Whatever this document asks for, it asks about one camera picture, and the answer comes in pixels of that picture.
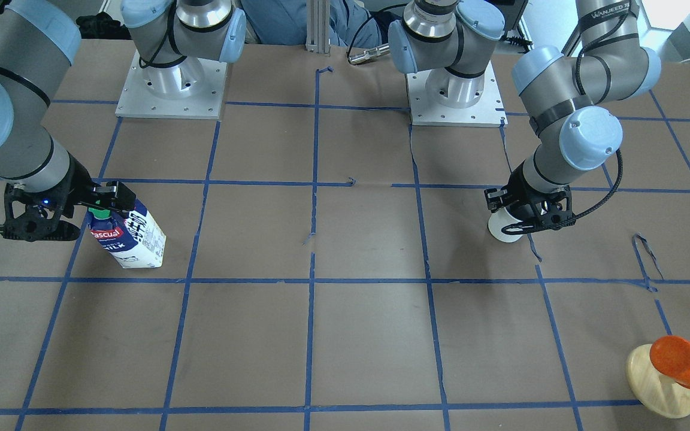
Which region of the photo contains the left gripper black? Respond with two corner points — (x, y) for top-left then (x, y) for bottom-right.
(484, 160), (577, 235)

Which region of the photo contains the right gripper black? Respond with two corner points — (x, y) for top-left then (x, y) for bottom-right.
(0, 157), (137, 242)

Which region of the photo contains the white ribbed mug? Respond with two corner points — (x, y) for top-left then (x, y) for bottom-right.
(487, 208), (523, 243)

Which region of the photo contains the blue white milk carton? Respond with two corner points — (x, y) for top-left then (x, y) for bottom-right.
(88, 199), (167, 268)

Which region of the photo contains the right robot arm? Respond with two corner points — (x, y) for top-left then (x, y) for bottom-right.
(0, 1), (247, 242)

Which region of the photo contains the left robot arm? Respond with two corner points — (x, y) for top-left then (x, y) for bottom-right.
(387, 1), (662, 242)

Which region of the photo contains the wooden mug tree stand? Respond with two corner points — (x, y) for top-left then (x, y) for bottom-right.
(625, 344), (690, 419)

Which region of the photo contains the orange mug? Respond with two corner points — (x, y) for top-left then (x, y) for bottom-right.
(649, 335), (690, 389)

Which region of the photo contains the seated person in blue shirt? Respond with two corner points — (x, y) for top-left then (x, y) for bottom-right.
(239, 1), (401, 48)

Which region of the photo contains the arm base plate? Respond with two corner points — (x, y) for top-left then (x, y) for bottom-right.
(115, 54), (228, 120)
(406, 63), (509, 128)

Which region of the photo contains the aluminium frame post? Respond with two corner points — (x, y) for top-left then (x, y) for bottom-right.
(305, 0), (331, 56)

